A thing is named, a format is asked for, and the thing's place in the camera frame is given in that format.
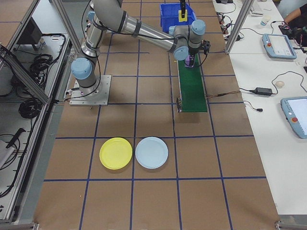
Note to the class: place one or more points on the green conveyor belt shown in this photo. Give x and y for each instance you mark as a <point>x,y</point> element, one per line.
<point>192,91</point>

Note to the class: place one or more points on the aluminium frame post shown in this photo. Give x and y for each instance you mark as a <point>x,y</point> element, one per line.
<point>237,28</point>
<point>67,24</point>

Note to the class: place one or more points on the white paper cup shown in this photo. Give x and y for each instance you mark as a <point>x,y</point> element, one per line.
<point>265,21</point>

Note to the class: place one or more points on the person forearm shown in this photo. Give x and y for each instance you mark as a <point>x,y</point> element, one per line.
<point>295,14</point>

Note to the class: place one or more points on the white work table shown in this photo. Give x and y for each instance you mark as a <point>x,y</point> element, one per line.
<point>263,143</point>
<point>251,45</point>

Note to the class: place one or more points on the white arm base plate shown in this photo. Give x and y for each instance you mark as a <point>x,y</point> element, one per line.
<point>103,95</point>

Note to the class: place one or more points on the small circuit board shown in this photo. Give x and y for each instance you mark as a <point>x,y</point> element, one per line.
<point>221,18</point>
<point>225,30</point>

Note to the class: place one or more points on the yellow foam block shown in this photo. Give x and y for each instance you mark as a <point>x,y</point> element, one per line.
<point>179,15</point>

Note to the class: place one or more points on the purple foam block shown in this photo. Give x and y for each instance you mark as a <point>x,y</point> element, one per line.
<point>186,63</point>

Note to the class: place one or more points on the yellow plate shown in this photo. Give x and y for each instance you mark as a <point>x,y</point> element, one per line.
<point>115,153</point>

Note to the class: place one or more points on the black power adapter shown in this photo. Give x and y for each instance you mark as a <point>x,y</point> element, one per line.
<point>262,91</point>

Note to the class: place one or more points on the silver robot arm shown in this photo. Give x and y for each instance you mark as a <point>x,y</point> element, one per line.
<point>148,33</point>

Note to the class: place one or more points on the V-shaped metal bar frame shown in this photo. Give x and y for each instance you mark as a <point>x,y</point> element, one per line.
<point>24,76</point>

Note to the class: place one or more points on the blue plastic bin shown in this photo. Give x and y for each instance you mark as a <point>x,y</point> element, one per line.
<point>165,22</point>

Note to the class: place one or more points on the blue teach pendant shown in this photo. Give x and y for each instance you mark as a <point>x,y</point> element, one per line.
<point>279,46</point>
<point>297,112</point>

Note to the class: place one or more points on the light blue plate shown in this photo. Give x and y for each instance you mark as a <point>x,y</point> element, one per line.
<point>151,153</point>

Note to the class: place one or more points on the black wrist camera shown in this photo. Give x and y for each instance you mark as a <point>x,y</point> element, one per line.
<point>206,46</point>

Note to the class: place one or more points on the black electronics box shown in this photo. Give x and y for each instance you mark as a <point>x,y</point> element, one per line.
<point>291,31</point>

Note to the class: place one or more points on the aluminium corner bar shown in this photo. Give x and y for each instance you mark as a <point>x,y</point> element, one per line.
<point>290,225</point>
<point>19,226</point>

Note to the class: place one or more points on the white round tape roll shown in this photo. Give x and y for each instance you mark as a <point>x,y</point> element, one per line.
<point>279,83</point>

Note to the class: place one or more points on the black monitor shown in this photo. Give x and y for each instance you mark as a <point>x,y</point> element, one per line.
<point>28,33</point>

